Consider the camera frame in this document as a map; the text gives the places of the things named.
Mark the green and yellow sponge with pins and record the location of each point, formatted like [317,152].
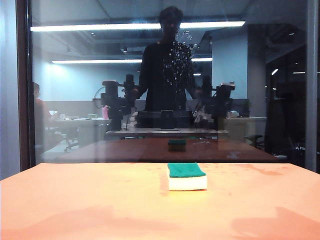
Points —
[186,178]

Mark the large glass window pane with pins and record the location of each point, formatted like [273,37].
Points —
[100,75]

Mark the dark brown window frame post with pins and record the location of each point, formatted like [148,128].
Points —
[23,87]

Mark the grey window frame post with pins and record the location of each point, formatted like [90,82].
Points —
[313,100]

